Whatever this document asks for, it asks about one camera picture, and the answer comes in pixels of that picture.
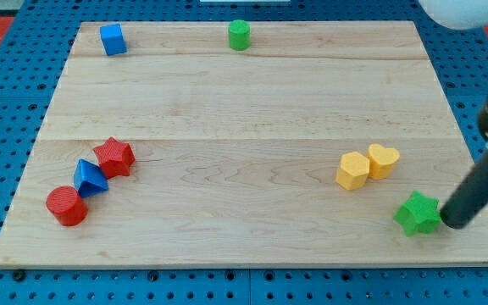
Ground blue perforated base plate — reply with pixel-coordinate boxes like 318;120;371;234
0;0;488;304

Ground yellow heart block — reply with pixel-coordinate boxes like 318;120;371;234
368;143;400;180

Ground blue cube block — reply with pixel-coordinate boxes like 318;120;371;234
99;24;127;56

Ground wooden board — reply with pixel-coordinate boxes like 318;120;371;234
0;21;488;270

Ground green cylinder block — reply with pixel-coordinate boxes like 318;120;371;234
228;19;251;51

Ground red cylinder block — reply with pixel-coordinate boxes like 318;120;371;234
46;186;88;226

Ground yellow hexagon block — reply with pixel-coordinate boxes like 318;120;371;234
335;152;369;191

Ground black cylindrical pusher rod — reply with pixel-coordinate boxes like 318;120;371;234
440;151;488;230

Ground blue triangle block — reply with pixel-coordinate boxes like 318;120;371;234
74;159;108;197

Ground green star block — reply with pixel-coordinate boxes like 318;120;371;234
393;191;441;236

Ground red star block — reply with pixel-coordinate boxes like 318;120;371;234
93;137;136;179

